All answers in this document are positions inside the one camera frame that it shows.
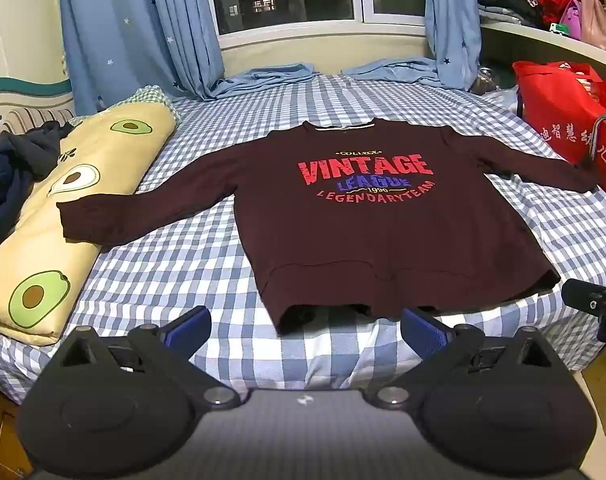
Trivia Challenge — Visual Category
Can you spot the striped headboard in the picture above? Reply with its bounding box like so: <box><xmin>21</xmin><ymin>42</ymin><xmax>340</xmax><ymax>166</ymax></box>
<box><xmin>0</xmin><ymin>77</ymin><xmax>77</xmax><ymax>152</ymax></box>

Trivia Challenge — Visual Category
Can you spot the red fabric bag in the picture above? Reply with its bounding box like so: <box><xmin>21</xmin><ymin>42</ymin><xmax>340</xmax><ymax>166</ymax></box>
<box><xmin>512</xmin><ymin>60</ymin><xmax>606</xmax><ymax>166</ymax></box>

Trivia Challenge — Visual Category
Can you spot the blue star curtain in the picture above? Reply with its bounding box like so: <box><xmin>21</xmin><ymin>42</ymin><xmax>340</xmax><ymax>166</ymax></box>
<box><xmin>58</xmin><ymin>0</ymin><xmax>317</xmax><ymax>104</ymax></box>
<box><xmin>340</xmin><ymin>0</ymin><xmax>485</xmax><ymax>94</ymax></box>

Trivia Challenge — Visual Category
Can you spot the yellow avocado print pillow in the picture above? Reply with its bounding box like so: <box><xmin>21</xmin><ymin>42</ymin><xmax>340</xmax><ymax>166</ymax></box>
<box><xmin>0</xmin><ymin>102</ymin><xmax>180</xmax><ymax>347</ymax></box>

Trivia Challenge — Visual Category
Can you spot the pink handbag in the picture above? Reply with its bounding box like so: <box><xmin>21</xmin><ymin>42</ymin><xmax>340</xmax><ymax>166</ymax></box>
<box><xmin>578</xmin><ymin>0</ymin><xmax>606</xmax><ymax>52</ymax></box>

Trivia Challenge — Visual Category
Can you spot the dark navy clothing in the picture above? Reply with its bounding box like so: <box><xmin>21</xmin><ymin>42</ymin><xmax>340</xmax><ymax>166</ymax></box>
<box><xmin>0</xmin><ymin>120</ymin><xmax>77</xmax><ymax>262</ymax></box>

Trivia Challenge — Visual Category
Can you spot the white plastic bag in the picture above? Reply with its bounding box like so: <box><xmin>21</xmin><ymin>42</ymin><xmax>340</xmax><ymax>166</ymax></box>
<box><xmin>483</xmin><ymin>87</ymin><xmax>523</xmax><ymax>113</ymax></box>

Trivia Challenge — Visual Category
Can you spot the purple handbag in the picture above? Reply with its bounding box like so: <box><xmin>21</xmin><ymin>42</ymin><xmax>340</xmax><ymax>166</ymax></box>
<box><xmin>558</xmin><ymin>0</ymin><xmax>584</xmax><ymax>41</ymax></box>

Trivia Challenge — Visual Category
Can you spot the maroon printed sweater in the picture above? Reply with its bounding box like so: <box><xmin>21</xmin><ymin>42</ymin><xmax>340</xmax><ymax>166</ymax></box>
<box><xmin>57</xmin><ymin>118</ymin><xmax>599</xmax><ymax>337</ymax></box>

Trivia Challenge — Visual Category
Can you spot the green checked cloth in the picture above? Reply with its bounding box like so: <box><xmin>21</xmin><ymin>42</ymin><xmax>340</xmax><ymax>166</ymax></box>
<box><xmin>117</xmin><ymin>85</ymin><xmax>182</xmax><ymax>126</ymax></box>

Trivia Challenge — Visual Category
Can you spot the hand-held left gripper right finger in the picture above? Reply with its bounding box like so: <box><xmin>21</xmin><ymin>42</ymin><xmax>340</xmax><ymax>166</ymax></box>
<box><xmin>365</xmin><ymin>306</ymin><xmax>564</xmax><ymax>408</ymax></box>

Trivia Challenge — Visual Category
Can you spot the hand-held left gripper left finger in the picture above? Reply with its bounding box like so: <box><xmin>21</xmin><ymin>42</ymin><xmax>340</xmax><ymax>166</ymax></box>
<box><xmin>50</xmin><ymin>305</ymin><xmax>244</xmax><ymax>408</ymax></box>

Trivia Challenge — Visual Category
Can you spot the white curved shelf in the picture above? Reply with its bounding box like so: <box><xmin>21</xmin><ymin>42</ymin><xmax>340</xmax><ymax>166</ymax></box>
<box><xmin>478</xmin><ymin>12</ymin><xmax>606</xmax><ymax>82</ymax></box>

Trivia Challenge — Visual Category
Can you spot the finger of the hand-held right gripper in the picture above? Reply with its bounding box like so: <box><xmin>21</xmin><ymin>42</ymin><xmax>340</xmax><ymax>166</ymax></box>
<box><xmin>562</xmin><ymin>277</ymin><xmax>606</xmax><ymax>321</ymax></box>

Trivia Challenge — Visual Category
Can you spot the blue checked bed sheet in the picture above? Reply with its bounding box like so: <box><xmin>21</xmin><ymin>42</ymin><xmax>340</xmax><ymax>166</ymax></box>
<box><xmin>0</xmin><ymin>72</ymin><xmax>606</xmax><ymax>406</ymax></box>

